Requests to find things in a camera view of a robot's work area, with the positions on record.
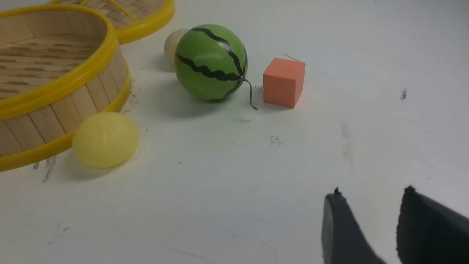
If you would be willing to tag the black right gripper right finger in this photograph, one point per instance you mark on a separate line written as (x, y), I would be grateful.
(429, 232)

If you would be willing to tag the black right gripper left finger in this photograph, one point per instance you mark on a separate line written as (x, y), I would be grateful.
(341, 237)

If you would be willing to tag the yellow bun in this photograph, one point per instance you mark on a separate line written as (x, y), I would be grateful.
(106, 140)

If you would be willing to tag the white bun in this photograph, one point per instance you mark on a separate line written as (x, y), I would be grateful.
(170, 45)

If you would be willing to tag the bamboo steamer lid yellow rim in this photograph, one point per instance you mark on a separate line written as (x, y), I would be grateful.
(133, 19)

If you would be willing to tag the bamboo steamer tray yellow rim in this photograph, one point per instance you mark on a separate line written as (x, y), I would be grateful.
(60, 65)

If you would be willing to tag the orange foam cube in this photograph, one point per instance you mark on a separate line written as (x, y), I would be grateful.
(283, 82)

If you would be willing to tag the green toy watermelon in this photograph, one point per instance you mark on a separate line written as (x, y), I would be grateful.
(211, 62)

